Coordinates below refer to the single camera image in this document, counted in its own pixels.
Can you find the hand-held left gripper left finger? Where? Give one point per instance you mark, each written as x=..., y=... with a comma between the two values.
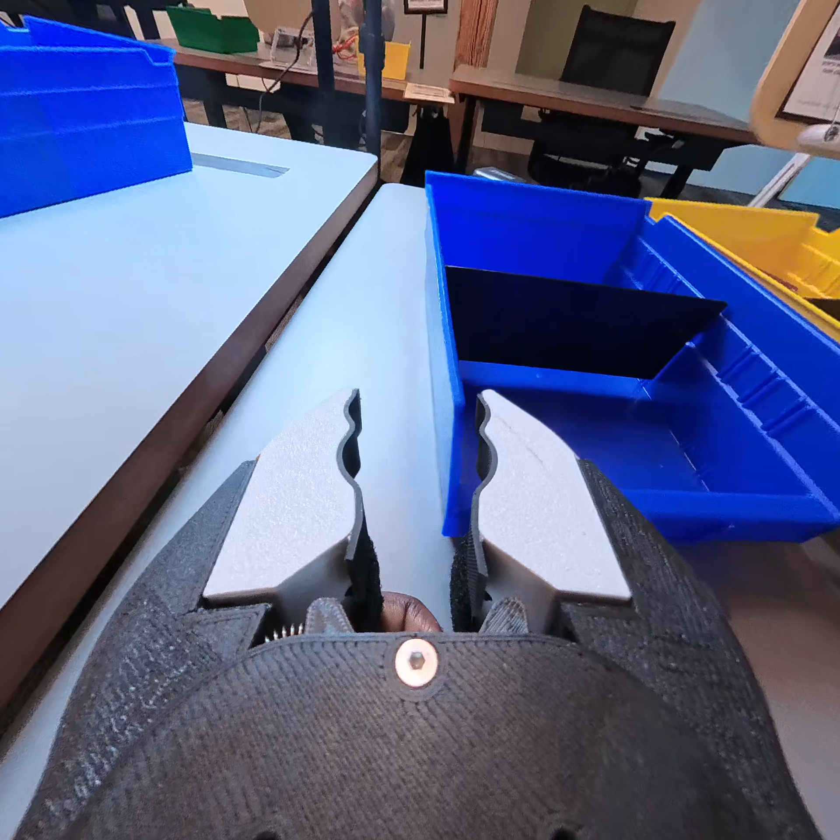
x=282, y=518

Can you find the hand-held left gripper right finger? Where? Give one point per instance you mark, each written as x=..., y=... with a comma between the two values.
x=551, y=525

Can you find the blue plastic bin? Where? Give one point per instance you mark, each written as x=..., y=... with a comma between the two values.
x=79, y=131
x=590, y=216

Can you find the yellow plastic bin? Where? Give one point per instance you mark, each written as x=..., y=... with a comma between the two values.
x=735, y=229

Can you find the grey desk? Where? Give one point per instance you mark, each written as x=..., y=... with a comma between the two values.
x=387, y=295

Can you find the person's left hand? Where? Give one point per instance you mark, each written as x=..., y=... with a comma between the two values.
x=410, y=613

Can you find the white side table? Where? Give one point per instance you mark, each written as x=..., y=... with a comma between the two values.
x=131, y=295

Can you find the wooden office table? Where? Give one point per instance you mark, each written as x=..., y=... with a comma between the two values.
x=295, y=72
x=590, y=98

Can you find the small yellow bin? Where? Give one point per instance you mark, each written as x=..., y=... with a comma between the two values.
x=387, y=62

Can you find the instruction sign on white stand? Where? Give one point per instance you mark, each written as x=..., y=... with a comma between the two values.
x=774, y=111

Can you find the black office chair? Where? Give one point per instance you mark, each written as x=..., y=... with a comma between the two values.
x=617, y=46

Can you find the green plastic bin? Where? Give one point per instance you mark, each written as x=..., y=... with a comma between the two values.
x=210, y=33

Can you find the wooden post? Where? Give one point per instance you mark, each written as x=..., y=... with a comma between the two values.
x=476, y=33

